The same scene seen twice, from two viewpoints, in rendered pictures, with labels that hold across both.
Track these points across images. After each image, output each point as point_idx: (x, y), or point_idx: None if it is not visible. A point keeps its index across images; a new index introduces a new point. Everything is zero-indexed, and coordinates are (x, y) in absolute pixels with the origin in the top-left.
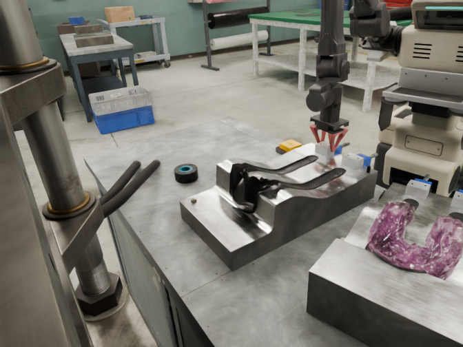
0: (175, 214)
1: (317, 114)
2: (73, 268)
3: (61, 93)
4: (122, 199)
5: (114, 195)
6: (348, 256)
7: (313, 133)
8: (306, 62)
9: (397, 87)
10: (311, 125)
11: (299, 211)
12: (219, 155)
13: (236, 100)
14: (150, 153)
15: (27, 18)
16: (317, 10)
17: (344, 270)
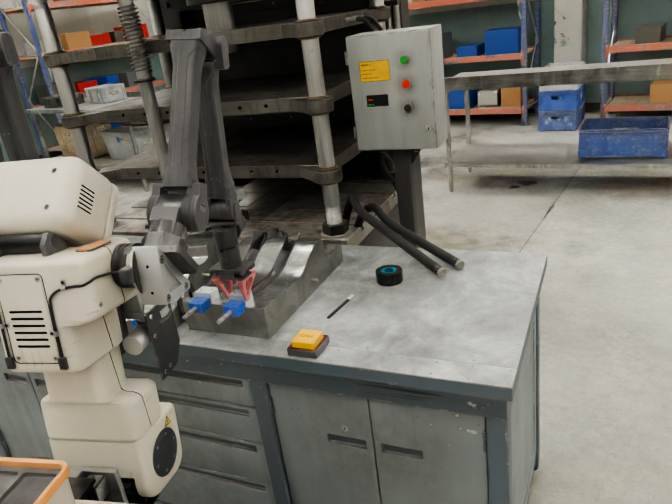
0: (352, 260)
1: (247, 266)
2: (664, 447)
3: (305, 112)
4: (359, 212)
5: (391, 226)
6: (198, 241)
7: (253, 280)
8: None
9: (145, 306)
10: (254, 270)
11: None
12: (395, 311)
13: None
14: (481, 282)
15: (307, 80)
16: None
17: (199, 237)
